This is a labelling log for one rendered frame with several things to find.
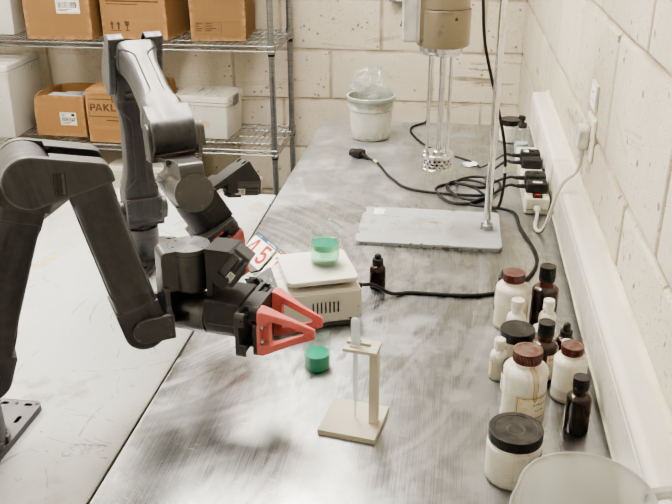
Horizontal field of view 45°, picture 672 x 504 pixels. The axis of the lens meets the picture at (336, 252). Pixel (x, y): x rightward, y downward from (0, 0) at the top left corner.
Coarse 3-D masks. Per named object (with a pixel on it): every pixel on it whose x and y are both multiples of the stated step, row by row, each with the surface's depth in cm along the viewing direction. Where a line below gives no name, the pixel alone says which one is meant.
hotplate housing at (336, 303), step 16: (288, 288) 135; (304, 288) 135; (320, 288) 135; (336, 288) 135; (352, 288) 136; (304, 304) 134; (320, 304) 135; (336, 304) 136; (352, 304) 136; (304, 320) 135; (336, 320) 137
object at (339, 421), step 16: (352, 352) 107; (368, 352) 106; (336, 400) 117; (352, 400) 117; (336, 416) 113; (352, 416) 113; (368, 416) 113; (384, 416) 113; (320, 432) 110; (336, 432) 110; (352, 432) 110; (368, 432) 110
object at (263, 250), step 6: (252, 240) 164; (258, 240) 163; (252, 246) 163; (258, 246) 161; (264, 246) 160; (270, 246) 159; (258, 252) 160; (264, 252) 159; (270, 252) 158; (252, 258) 160; (258, 258) 159; (264, 258) 158; (258, 264) 158
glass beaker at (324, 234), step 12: (324, 216) 139; (312, 228) 138; (324, 228) 140; (336, 228) 139; (312, 240) 137; (324, 240) 135; (336, 240) 137; (312, 252) 137; (324, 252) 136; (336, 252) 137; (312, 264) 138; (324, 264) 137; (336, 264) 138
